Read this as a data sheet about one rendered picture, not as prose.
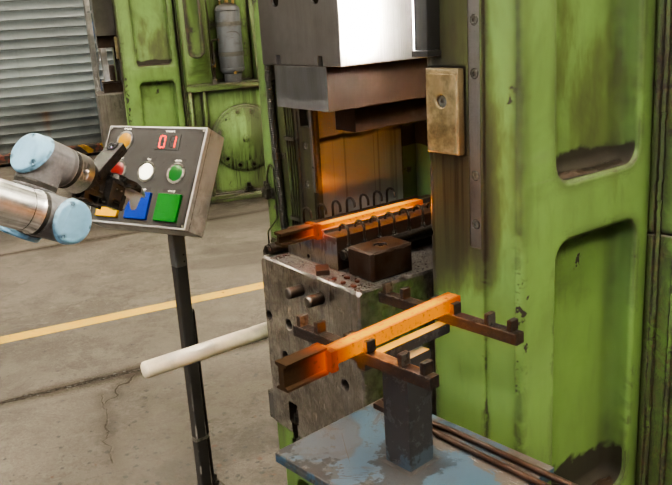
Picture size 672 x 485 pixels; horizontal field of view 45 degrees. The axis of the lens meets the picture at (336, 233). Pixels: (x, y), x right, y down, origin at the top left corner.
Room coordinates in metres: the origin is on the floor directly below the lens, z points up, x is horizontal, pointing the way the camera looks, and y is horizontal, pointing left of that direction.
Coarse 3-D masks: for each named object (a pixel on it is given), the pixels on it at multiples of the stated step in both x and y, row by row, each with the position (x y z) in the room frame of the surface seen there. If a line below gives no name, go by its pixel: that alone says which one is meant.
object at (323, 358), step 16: (432, 304) 1.30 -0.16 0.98; (448, 304) 1.31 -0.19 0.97; (384, 320) 1.24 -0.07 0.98; (400, 320) 1.24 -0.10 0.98; (416, 320) 1.25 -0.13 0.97; (352, 336) 1.18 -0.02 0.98; (368, 336) 1.18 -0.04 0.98; (384, 336) 1.20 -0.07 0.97; (304, 352) 1.11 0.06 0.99; (320, 352) 1.11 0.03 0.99; (336, 352) 1.12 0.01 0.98; (352, 352) 1.15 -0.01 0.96; (288, 368) 1.07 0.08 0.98; (304, 368) 1.10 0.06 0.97; (320, 368) 1.12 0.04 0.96; (336, 368) 1.12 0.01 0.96; (288, 384) 1.07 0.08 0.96; (304, 384) 1.08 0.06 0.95
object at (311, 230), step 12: (396, 204) 1.91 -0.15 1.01; (408, 204) 1.91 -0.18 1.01; (348, 216) 1.82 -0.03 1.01; (360, 216) 1.82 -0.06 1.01; (288, 228) 1.73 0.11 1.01; (300, 228) 1.73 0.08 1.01; (312, 228) 1.74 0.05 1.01; (324, 228) 1.76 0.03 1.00; (288, 240) 1.71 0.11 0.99; (300, 240) 1.72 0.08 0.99
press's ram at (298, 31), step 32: (288, 0) 1.80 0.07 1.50; (320, 0) 1.71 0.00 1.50; (352, 0) 1.69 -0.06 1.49; (384, 0) 1.74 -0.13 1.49; (288, 32) 1.81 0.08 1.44; (320, 32) 1.71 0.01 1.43; (352, 32) 1.68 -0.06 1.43; (384, 32) 1.73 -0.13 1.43; (288, 64) 1.82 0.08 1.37; (320, 64) 1.73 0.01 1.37; (352, 64) 1.68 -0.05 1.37
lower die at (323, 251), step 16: (368, 208) 2.00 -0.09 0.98; (416, 208) 1.91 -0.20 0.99; (352, 224) 1.79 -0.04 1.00; (368, 224) 1.80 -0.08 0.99; (384, 224) 1.79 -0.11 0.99; (400, 224) 1.82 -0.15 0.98; (416, 224) 1.85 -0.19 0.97; (320, 240) 1.75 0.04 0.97; (336, 240) 1.70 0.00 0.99; (352, 240) 1.73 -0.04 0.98; (368, 240) 1.76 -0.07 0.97; (304, 256) 1.81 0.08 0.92; (320, 256) 1.76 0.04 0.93; (336, 256) 1.71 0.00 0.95
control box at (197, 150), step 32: (128, 128) 2.22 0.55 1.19; (160, 128) 2.16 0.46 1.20; (192, 128) 2.11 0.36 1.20; (128, 160) 2.16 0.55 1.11; (160, 160) 2.11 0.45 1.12; (192, 160) 2.06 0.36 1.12; (160, 192) 2.06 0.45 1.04; (192, 192) 2.02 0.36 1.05; (96, 224) 2.15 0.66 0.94; (128, 224) 2.06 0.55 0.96; (160, 224) 2.01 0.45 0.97; (192, 224) 2.00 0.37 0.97
